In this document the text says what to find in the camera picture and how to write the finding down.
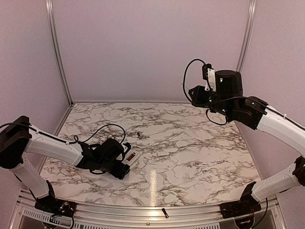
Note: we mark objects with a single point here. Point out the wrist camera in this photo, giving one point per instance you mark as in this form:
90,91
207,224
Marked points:
209,77
127,147

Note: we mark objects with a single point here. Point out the white remote control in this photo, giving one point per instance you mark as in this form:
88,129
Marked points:
131,158

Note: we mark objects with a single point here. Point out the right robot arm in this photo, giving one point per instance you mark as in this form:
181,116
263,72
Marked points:
223,94

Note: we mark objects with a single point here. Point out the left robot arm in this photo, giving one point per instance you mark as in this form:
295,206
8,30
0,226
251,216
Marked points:
21,137

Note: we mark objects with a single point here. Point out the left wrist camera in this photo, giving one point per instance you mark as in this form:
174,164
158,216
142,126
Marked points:
127,147

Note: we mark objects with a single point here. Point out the white battery cover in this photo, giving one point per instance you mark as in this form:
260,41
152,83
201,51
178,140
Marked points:
163,153

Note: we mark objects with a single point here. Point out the front aluminium rail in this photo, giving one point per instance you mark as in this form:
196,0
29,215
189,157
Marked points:
98,216

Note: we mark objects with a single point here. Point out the left aluminium frame post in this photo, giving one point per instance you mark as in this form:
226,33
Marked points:
57,53

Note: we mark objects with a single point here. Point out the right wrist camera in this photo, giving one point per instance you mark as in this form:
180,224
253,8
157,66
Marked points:
209,77

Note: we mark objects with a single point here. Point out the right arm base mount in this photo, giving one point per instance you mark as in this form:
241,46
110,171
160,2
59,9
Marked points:
238,208

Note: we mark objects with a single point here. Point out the black gold battery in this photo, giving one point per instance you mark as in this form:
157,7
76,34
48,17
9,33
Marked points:
165,213

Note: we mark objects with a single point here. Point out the right aluminium frame post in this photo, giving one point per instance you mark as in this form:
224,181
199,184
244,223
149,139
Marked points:
247,34

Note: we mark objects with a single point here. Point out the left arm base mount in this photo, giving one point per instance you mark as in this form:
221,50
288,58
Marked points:
59,207

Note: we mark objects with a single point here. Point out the aluminium frame post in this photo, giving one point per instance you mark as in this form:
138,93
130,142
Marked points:
57,53
247,34

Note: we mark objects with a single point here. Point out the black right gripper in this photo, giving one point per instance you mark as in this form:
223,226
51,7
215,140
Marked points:
197,98

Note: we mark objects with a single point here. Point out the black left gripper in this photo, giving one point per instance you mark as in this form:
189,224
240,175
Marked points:
123,170

